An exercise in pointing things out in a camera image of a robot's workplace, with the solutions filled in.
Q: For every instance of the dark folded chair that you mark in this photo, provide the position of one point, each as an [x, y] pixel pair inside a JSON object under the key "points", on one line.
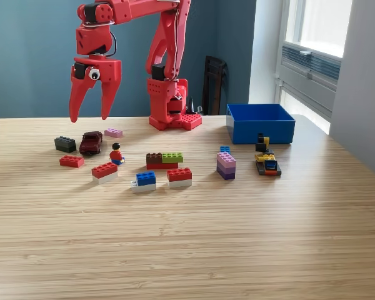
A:
{"points": [[215, 87]]}

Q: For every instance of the pink and purple brick stack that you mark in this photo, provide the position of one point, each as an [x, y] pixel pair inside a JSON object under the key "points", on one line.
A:
{"points": [[226, 165]]}

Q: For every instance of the blue plastic bin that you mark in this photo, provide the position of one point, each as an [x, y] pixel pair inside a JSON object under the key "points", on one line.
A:
{"points": [[262, 131]]}

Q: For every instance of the small yellow toy digger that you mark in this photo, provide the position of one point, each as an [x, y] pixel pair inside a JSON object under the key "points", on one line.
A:
{"points": [[267, 162]]}

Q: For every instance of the grey window vent grille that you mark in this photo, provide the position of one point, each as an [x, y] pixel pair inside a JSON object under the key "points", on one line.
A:
{"points": [[312, 64]]}

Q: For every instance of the blue and white brick stack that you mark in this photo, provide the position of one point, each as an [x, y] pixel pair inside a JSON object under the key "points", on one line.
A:
{"points": [[145, 182]]}

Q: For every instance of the toy figure red shirt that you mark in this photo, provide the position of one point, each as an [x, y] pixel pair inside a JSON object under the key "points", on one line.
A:
{"points": [[115, 155]]}

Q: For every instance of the red and white brick stack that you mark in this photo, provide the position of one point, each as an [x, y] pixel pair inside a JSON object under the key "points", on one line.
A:
{"points": [[104, 172], [179, 177]]}

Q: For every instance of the small blue building brick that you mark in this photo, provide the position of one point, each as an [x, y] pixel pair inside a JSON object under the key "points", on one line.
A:
{"points": [[225, 149]]}

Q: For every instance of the brown green red brick stack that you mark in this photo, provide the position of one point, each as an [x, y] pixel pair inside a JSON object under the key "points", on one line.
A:
{"points": [[162, 161]]}

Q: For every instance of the dark grey building brick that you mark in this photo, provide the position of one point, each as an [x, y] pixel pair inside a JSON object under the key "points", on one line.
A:
{"points": [[65, 144]]}

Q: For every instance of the dark red toy car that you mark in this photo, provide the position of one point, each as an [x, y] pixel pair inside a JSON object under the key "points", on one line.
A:
{"points": [[90, 143]]}

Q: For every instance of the pink flat building brick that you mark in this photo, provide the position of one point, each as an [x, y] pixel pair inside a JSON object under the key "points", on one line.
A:
{"points": [[113, 132]]}

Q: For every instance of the red building brick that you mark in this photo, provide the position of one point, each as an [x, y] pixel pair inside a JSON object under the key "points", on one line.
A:
{"points": [[71, 161]]}

